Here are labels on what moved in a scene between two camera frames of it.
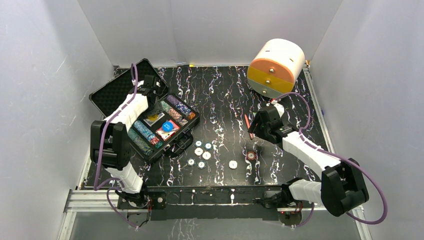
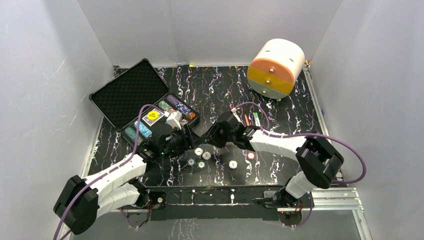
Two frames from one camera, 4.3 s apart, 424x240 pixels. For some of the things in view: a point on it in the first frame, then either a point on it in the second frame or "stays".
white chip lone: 233,164 stays
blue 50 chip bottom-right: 201,164 stays
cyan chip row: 147,134 stays
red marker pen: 248,126 stays
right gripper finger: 254,127 to 211,135
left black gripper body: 158,91 to 187,139
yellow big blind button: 153,117 stays
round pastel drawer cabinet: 274,65 stays
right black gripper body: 263,130 to 222,137
